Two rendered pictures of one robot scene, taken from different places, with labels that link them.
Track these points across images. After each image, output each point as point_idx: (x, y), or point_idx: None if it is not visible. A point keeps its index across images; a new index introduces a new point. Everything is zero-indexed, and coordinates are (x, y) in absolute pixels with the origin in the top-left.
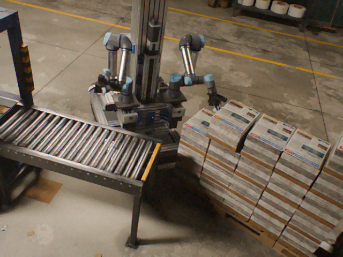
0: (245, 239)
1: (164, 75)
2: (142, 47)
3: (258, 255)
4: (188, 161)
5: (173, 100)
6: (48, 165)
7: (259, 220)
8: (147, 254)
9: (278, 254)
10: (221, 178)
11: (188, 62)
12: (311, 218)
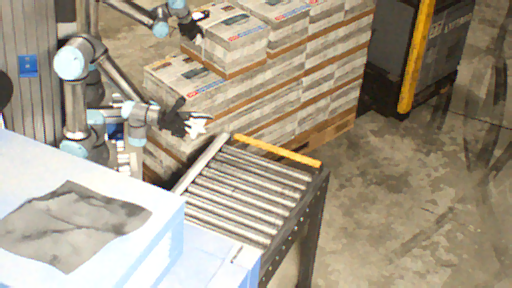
0: (306, 164)
1: None
2: (57, 46)
3: (333, 159)
4: (206, 148)
5: (109, 96)
6: (262, 285)
7: (305, 124)
8: (326, 278)
9: (333, 140)
10: (254, 121)
11: (136, 6)
12: (350, 56)
